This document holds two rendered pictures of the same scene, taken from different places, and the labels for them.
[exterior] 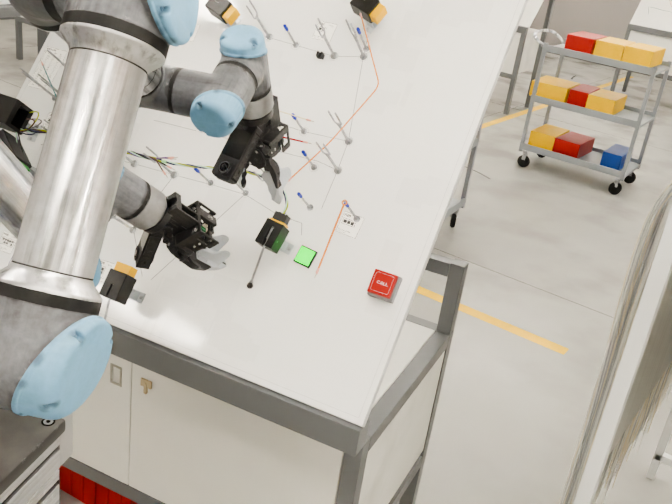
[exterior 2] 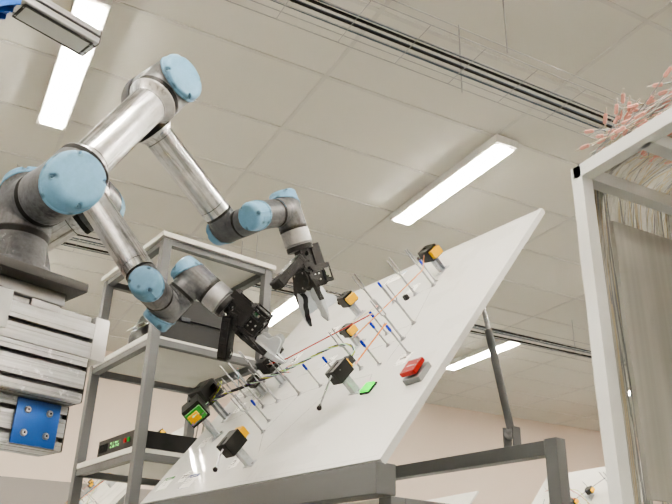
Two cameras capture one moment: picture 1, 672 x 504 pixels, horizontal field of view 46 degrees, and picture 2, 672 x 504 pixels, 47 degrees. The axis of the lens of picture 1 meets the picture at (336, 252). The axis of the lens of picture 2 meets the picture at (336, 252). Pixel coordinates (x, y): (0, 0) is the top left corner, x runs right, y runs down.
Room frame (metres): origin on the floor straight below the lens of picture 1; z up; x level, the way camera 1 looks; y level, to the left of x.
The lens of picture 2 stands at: (-0.16, -0.83, 0.59)
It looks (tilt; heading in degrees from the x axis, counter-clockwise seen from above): 25 degrees up; 31
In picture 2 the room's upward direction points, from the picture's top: 2 degrees clockwise
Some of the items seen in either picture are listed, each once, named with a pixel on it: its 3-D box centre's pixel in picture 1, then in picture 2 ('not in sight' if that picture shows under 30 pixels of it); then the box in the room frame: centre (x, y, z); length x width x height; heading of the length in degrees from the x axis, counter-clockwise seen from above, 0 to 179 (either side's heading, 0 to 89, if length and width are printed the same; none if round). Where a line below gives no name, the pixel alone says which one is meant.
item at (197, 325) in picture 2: not in sight; (177, 329); (1.99, 1.14, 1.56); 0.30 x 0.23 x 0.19; 159
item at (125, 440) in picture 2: not in sight; (157, 450); (2.00, 1.18, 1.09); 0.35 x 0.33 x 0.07; 67
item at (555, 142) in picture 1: (584, 107); not in sight; (6.25, -1.77, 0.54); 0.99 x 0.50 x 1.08; 60
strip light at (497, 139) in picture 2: not in sight; (448, 185); (4.21, 0.86, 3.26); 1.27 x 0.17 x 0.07; 58
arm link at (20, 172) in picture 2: not in sight; (28, 205); (0.73, 0.44, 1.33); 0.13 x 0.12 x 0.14; 79
